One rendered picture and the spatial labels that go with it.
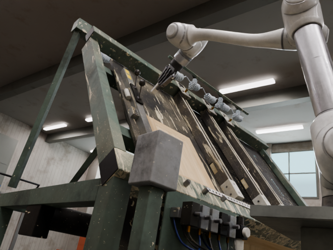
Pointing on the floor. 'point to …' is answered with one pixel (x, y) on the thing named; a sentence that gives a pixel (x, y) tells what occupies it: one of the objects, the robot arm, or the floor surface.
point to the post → (146, 218)
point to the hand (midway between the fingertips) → (156, 88)
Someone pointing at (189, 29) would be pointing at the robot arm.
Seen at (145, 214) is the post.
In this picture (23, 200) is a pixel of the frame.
